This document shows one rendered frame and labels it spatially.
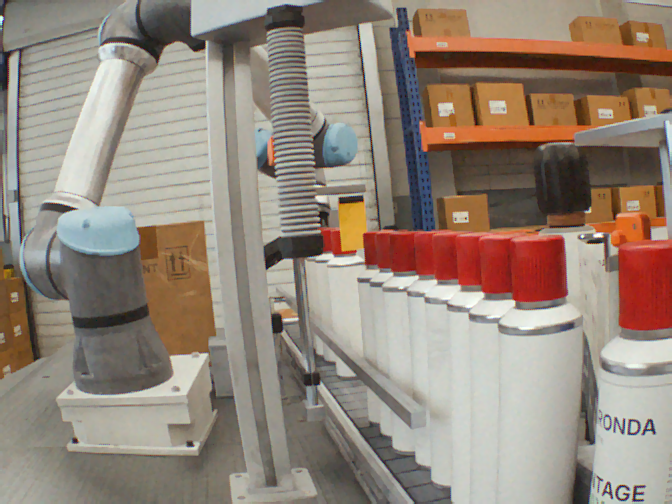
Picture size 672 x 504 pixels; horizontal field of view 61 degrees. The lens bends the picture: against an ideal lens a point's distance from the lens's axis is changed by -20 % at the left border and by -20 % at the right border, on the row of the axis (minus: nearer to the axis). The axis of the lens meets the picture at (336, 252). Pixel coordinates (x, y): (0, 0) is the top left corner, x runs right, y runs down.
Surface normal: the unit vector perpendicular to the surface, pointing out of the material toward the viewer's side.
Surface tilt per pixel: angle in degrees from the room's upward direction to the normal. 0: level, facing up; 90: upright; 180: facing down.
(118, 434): 90
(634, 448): 90
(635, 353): 42
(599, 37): 92
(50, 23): 90
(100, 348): 77
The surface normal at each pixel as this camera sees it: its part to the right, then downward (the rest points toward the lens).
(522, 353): -0.63, 0.10
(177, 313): 0.33, 0.02
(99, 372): -0.07, -0.17
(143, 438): 0.02, 0.05
